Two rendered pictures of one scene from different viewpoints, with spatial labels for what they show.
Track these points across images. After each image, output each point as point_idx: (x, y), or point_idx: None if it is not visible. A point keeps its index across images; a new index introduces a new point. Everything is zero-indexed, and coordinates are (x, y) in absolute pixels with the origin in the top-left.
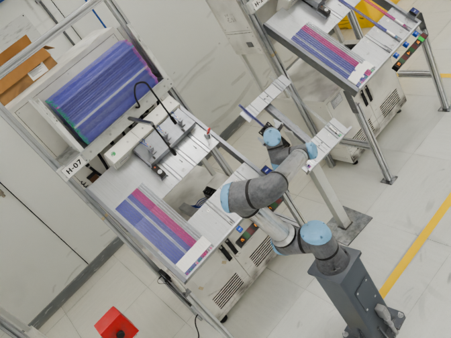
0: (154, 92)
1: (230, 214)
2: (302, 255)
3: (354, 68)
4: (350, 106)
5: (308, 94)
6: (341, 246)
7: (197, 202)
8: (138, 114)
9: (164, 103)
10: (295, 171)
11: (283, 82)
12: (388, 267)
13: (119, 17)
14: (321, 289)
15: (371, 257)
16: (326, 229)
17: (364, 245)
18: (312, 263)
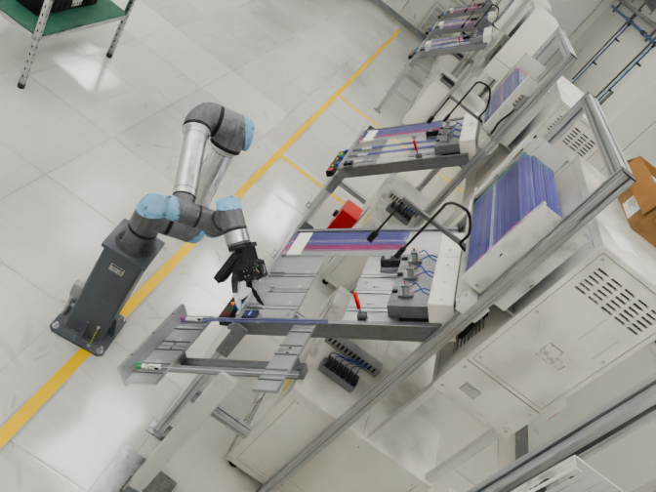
0: (433, 215)
1: (278, 278)
2: (196, 443)
3: None
4: None
5: None
6: (125, 240)
7: (358, 369)
8: (463, 260)
9: (449, 294)
10: (180, 154)
11: (267, 382)
12: (63, 395)
13: (576, 207)
14: (159, 384)
15: (88, 417)
16: (142, 201)
17: (99, 440)
18: (160, 249)
